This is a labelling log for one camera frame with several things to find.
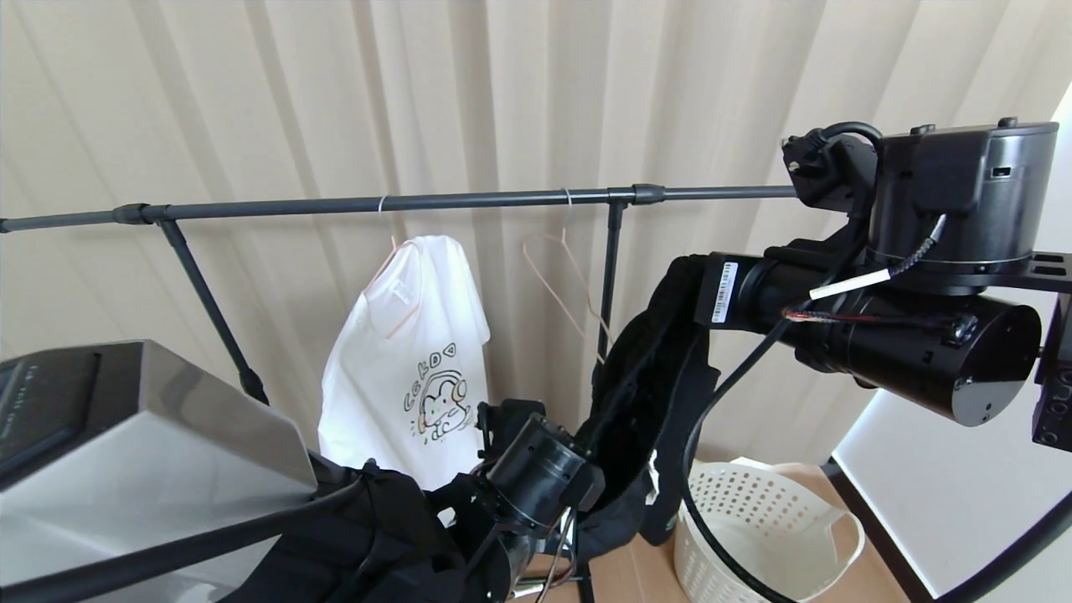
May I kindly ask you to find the pink clothes hanger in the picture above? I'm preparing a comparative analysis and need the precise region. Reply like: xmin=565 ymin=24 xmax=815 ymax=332
xmin=364 ymin=197 xmax=424 ymax=338
xmin=523 ymin=189 xmax=614 ymax=366

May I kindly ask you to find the white laundry basket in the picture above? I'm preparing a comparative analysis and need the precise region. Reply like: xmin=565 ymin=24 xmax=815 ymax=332
xmin=674 ymin=458 xmax=866 ymax=603

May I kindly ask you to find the black garment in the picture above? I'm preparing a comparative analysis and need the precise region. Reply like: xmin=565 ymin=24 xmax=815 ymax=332
xmin=578 ymin=254 xmax=721 ymax=558

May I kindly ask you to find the black clothes rack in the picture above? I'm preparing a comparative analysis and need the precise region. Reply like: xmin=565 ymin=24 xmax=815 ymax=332
xmin=0 ymin=183 xmax=798 ymax=603

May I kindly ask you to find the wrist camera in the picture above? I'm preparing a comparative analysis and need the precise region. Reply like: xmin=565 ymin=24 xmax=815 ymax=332
xmin=476 ymin=399 xmax=549 ymax=457
xmin=781 ymin=126 xmax=876 ymax=252

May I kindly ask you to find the beige curtain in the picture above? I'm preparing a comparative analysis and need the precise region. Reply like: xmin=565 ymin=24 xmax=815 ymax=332
xmin=0 ymin=0 xmax=1072 ymax=470

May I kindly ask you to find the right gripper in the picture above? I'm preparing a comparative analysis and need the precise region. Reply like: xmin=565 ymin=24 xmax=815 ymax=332
xmin=693 ymin=241 xmax=1045 ymax=430

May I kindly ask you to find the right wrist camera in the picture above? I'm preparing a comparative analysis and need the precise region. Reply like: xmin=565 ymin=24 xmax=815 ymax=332
xmin=781 ymin=126 xmax=876 ymax=252

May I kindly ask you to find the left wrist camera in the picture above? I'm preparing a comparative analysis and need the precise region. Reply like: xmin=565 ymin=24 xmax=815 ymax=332
xmin=476 ymin=399 xmax=549 ymax=457

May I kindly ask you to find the white printed T-shirt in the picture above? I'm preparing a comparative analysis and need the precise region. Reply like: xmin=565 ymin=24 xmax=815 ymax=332
xmin=318 ymin=234 xmax=492 ymax=492

